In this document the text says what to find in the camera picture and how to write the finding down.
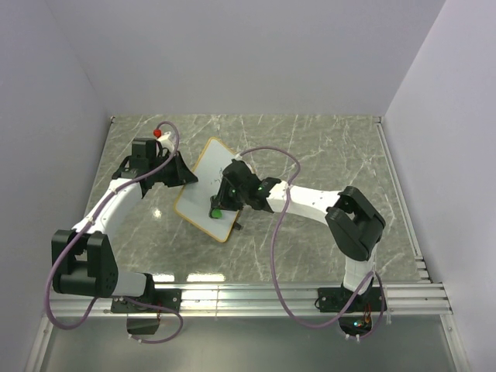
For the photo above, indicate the aluminium rail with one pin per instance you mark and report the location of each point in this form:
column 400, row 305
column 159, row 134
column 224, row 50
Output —
column 262, row 300
column 422, row 269

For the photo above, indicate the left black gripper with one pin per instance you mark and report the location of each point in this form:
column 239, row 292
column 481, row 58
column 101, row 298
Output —
column 183, row 175

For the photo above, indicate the aluminium front rail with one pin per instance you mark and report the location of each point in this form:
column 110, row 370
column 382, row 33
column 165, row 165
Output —
column 262, row 300

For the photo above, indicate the yellow framed whiteboard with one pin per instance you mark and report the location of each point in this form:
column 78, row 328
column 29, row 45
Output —
column 193, row 202

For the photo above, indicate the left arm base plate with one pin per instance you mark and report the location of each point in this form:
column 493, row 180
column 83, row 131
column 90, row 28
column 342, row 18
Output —
column 154, row 301

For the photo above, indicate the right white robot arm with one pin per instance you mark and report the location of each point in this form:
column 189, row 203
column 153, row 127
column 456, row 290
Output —
column 356, row 226

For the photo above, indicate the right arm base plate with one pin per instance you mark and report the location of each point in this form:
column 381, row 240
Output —
column 334, row 300

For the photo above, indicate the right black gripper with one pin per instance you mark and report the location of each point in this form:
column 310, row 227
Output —
column 223, row 201

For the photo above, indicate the aluminium right rail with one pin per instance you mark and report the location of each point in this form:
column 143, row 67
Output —
column 422, row 269

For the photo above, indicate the green whiteboard eraser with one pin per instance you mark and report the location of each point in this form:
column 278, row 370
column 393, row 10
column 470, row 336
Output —
column 215, row 213

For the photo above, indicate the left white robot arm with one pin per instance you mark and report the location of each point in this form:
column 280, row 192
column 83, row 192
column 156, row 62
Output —
column 83, row 259

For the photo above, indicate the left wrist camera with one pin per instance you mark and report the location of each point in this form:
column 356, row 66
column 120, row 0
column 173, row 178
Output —
column 166, row 139

